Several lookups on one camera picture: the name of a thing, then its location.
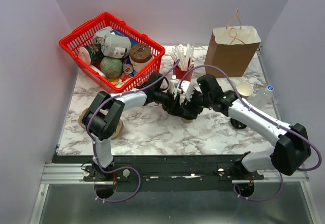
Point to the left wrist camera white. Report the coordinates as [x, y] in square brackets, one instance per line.
[173, 88]

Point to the bundle of white wrapped straws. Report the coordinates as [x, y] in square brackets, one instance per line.
[184, 54]

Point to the cardboard cup carrier left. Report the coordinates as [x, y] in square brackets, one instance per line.
[117, 132]

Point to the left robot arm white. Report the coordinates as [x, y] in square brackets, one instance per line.
[102, 117]

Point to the brown paper takeout bag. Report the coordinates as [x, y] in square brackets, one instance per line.
[232, 47]

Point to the aluminium rail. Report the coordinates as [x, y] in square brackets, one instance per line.
[73, 174]

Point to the black mounting base plate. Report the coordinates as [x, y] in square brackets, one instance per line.
[168, 173]

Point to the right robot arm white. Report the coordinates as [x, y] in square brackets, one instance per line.
[290, 148]

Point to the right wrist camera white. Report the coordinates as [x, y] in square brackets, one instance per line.
[186, 88]

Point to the clear plastic water bottle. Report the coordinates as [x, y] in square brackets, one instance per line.
[263, 97]

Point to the brown lidded tub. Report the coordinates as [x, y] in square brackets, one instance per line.
[140, 56]

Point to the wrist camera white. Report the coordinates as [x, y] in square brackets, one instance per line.
[186, 88]
[173, 88]

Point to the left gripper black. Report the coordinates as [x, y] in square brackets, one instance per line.
[172, 106]

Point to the black printed can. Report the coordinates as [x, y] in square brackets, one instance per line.
[91, 54]

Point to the tilted empty paper cup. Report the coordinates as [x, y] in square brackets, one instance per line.
[245, 89]

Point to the green round melon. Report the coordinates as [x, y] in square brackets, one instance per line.
[111, 67]

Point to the brown paper coffee cup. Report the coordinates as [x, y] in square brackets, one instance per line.
[184, 120]

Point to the red straw holder cup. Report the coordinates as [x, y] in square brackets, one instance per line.
[179, 73]

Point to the grey paper wrapped package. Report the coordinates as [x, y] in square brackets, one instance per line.
[112, 45]

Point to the red plastic shopping basket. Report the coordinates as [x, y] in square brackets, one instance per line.
[83, 35]

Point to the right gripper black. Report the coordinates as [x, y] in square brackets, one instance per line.
[188, 105]

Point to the black plastic lid on table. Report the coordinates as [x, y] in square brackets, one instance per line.
[237, 124]

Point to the red bull can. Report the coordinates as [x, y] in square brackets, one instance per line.
[127, 66]

